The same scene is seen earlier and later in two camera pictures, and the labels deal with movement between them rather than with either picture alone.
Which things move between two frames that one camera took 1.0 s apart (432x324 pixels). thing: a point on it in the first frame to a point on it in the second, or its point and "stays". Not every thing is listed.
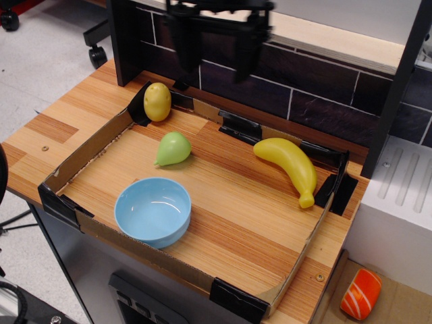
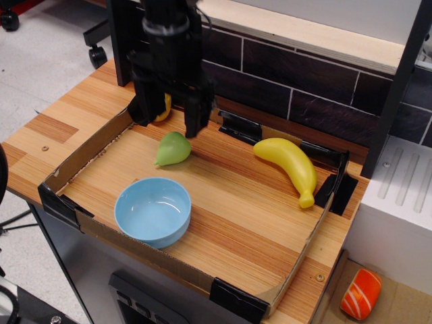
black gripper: [187, 34] to [174, 55]
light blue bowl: [154, 212] stays
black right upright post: [418, 35] stays
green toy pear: [174, 148] stays
